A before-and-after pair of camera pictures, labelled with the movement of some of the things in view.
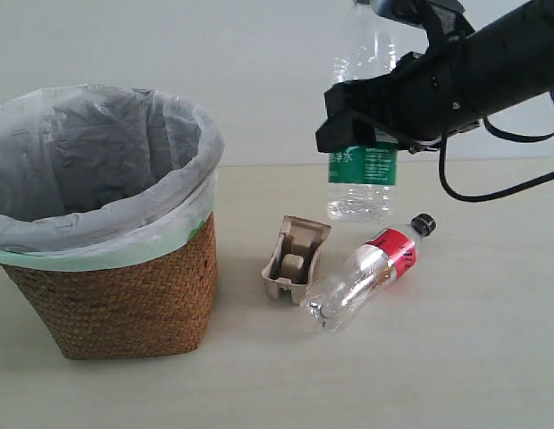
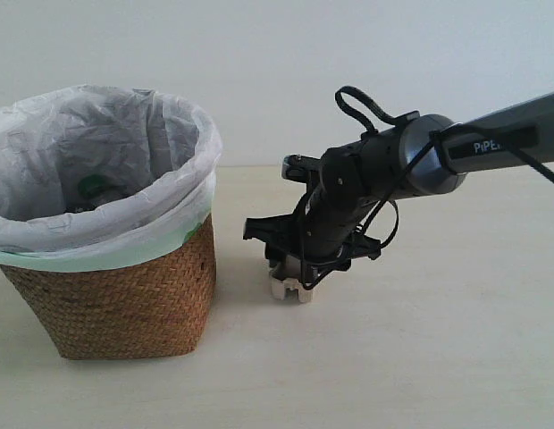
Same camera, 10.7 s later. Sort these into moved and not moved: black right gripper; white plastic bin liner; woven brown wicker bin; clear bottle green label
Moved: clear bottle green label; black right gripper
Not moved: woven brown wicker bin; white plastic bin liner
